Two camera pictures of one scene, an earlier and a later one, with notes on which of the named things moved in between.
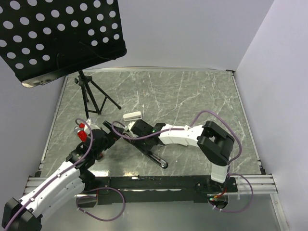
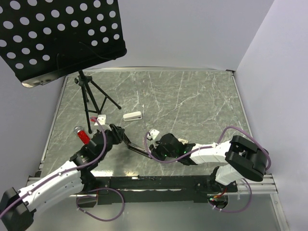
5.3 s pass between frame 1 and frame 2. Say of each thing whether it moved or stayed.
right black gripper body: moved
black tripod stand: stayed
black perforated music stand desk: stayed
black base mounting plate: stayed
